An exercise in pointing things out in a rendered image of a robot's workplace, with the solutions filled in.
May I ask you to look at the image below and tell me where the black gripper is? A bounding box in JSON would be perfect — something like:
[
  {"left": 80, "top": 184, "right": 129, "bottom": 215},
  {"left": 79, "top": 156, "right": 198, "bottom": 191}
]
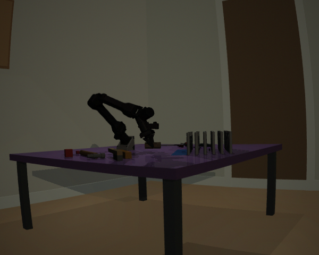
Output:
[{"left": 138, "top": 121, "right": 155, "bottom": 148}]

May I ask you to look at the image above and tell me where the blue flat strip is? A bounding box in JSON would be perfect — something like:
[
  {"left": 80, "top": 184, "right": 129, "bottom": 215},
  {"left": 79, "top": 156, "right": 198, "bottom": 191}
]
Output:
[{"left": 171, "top": 149, "right": 187, "bottom": 156}]

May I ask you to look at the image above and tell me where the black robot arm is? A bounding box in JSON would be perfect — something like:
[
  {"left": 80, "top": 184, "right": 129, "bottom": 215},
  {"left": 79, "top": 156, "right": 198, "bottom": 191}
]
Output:
[{"left": 87, "top": 93, "right": 159, "bottom": 145}]

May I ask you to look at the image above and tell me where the hammer with wooden handle and grey head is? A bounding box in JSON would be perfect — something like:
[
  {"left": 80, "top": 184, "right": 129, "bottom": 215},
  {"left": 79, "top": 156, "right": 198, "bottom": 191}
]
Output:
[{"left": 79, "top": 150, "right": 105, "bottom": 159}]

